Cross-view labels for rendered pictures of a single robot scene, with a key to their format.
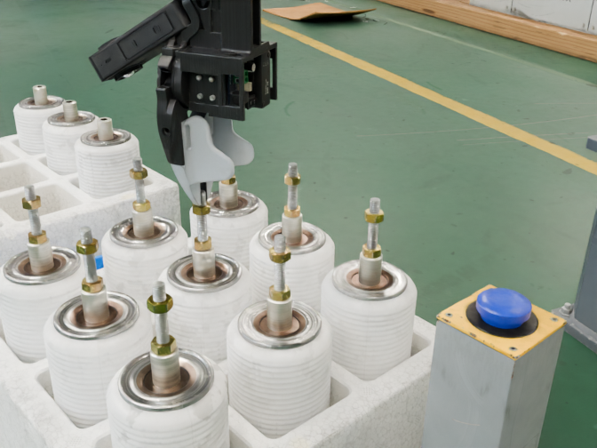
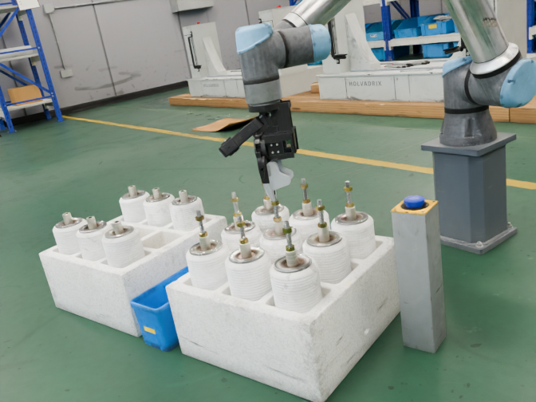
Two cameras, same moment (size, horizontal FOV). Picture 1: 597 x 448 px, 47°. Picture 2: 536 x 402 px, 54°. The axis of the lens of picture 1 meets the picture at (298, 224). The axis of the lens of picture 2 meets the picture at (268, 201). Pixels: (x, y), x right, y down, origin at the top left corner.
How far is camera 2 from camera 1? 0.55 m
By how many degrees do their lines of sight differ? 11
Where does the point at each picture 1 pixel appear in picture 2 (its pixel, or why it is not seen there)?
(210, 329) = not seen: hidden behind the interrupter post
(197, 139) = (273, 171)
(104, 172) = (189, 217)
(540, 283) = not seen: hidden behind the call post
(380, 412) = (374, 269)
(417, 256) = not seen: hidden behind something
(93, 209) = (191, 235)
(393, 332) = (368, 236)
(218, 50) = (277, 132)
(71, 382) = (246, 283)
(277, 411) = (334, 273)
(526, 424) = (435, 245)
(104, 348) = (258, 263)
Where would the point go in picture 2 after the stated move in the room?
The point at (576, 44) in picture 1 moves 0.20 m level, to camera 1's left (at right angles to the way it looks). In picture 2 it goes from (392, 108) to (362, 114)
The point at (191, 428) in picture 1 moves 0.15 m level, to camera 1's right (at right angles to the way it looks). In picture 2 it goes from (311, 275) to (386, 258)
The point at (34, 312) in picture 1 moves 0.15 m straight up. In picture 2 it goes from (211, 266) to (197, 201)
